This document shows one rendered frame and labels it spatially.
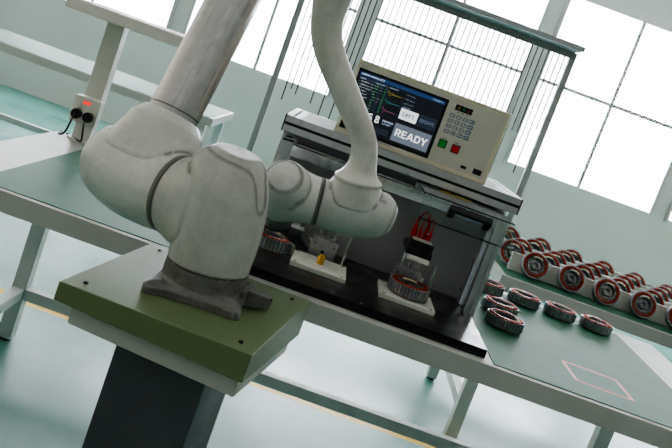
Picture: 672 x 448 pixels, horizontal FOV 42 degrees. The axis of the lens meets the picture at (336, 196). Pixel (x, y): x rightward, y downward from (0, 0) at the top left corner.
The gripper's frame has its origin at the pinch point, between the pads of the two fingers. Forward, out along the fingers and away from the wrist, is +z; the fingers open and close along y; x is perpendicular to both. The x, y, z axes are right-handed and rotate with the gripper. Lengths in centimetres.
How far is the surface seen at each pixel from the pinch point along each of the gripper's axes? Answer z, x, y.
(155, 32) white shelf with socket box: 30, -59, 55
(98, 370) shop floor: 115, 29, 44
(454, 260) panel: 33, -24, -51
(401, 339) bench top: -4.0, 13.4, -37.1
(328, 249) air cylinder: 25.3, -11.4, -14.9
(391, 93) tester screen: 3, -51, -16
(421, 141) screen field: 8, -43, -28
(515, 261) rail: 126, -69, -92
